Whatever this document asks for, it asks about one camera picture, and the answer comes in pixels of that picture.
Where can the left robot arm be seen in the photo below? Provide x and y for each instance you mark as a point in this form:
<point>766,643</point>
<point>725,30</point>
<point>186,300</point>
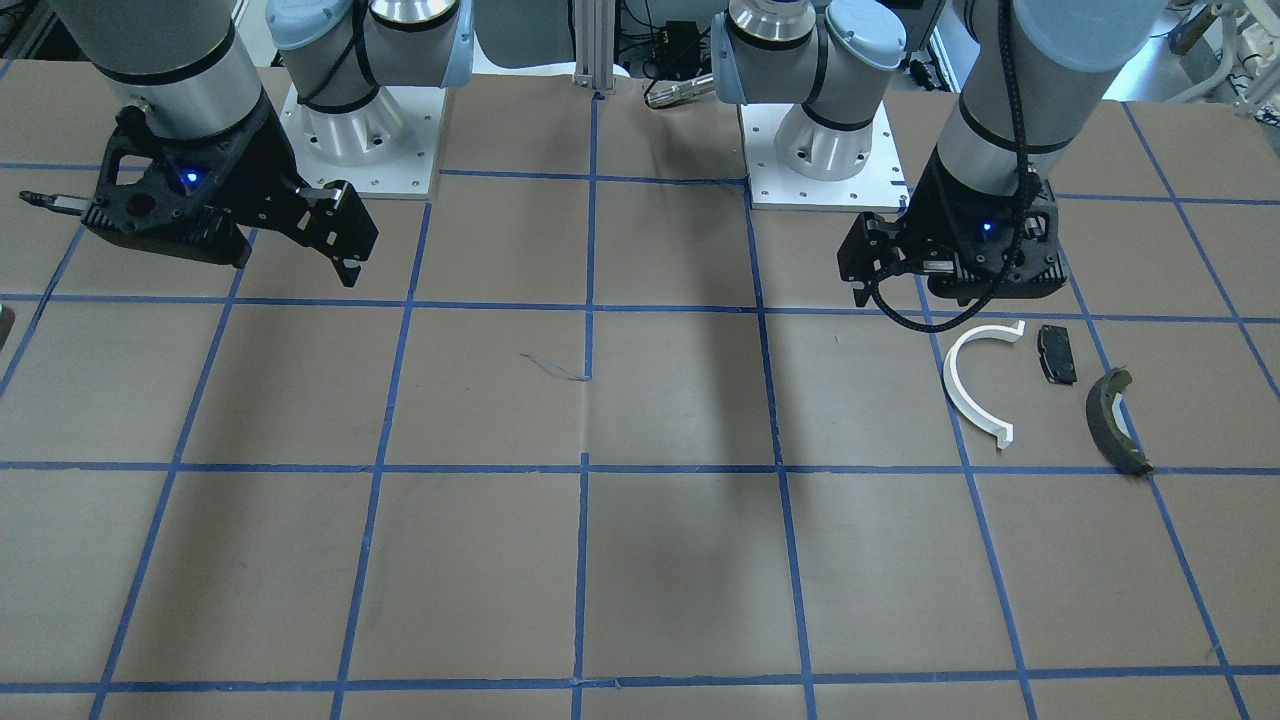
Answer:
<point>1041,69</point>

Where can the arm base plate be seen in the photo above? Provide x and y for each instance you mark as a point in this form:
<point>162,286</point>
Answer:
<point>797,165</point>
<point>386,150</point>

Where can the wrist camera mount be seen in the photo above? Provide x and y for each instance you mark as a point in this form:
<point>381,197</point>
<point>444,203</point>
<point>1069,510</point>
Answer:
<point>112,212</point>
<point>965,286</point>

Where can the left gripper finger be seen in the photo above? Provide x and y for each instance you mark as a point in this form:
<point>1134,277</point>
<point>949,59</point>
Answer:
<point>869,254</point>

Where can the white curved plastic bracket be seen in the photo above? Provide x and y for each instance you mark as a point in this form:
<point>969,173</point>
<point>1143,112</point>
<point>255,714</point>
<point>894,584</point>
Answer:
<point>972,391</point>

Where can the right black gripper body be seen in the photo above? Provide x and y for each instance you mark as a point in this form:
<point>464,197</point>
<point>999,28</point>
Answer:
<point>262,172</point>

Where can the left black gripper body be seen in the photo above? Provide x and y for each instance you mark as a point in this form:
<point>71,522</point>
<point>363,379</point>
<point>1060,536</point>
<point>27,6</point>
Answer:
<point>933,212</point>

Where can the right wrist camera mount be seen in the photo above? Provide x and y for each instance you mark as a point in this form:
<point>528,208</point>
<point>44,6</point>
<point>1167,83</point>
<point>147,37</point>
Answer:
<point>112,212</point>

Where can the aluminium frame post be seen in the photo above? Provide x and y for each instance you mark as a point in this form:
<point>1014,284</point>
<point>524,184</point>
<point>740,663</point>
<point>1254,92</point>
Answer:
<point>594,42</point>

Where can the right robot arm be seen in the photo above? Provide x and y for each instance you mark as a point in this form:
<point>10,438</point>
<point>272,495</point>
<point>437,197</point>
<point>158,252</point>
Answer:
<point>185,64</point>

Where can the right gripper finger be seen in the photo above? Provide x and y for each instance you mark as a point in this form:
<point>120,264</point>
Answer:
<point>340,227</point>

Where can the green brake shoe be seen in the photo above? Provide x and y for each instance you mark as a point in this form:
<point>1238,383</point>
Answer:
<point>1103,420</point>

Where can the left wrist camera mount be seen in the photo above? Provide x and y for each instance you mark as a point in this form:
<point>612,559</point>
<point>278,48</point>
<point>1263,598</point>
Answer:
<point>965,286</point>

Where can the black brake pad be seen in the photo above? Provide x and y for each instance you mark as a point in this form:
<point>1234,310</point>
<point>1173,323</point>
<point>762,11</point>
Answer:
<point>1056,355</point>

